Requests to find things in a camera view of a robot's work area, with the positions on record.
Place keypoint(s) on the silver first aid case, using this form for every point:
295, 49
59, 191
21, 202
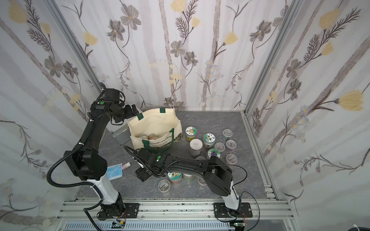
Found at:
120, 133

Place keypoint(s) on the large strawberry label jar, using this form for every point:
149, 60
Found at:
208, 140

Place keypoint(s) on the orange sunflower seed cup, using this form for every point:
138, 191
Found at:
230, 145

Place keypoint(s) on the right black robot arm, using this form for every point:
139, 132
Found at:
217, 175

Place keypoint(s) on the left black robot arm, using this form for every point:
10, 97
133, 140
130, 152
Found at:
84, 160

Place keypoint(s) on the cream canvas tote bag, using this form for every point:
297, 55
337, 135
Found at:
161, 121

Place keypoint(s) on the clear lid green seed cup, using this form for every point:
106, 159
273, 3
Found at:
227, 134

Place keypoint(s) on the yellow label tall jar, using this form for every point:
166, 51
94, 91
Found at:
190, 133

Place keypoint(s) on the blue face mask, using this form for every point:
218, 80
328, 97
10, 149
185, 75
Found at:
115, 172

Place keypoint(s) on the white lid seed jar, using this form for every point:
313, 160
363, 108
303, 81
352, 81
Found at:
188, 177

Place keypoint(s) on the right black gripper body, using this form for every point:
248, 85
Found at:
141, 163

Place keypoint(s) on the clear lid cup by wall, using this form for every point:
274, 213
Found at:
231, 159

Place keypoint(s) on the silver lid text jar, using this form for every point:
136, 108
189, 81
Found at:
195, 147

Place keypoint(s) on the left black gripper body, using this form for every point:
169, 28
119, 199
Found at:
130, 110

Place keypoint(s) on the red label seed jar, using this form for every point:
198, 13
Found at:
175, 178

